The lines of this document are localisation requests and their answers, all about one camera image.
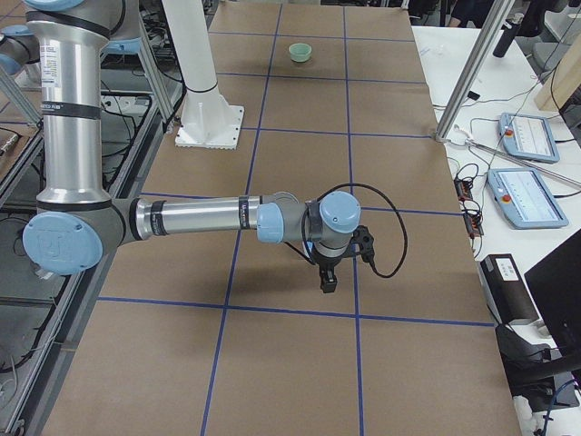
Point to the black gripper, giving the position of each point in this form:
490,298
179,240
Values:
328,265

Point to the green ceramic bowl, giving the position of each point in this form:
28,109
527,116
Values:
300,52

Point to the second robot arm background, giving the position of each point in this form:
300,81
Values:
19,47

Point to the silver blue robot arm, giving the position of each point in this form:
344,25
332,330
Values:
78,222

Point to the black water bottle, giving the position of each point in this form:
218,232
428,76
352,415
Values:
509,32

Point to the black box with label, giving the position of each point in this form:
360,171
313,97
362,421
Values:
507,289

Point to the metal rod on desk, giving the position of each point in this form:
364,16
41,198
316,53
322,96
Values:
515,160

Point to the near blue teach pendant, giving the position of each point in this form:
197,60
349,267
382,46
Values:
524,199

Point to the blue teach pendant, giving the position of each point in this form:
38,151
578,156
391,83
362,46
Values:
524,199
528,137

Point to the black monitor stand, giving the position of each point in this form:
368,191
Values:
535,371

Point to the black monitor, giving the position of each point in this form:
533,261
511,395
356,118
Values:
554,283

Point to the far blue teach pendant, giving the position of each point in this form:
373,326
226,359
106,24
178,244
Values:
528,137

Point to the wooden board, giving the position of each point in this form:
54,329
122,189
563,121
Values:
563,82

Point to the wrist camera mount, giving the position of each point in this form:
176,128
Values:
365,242

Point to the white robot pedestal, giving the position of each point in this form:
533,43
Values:
207,120

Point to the aluminium frame post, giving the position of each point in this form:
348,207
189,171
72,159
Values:
486,37

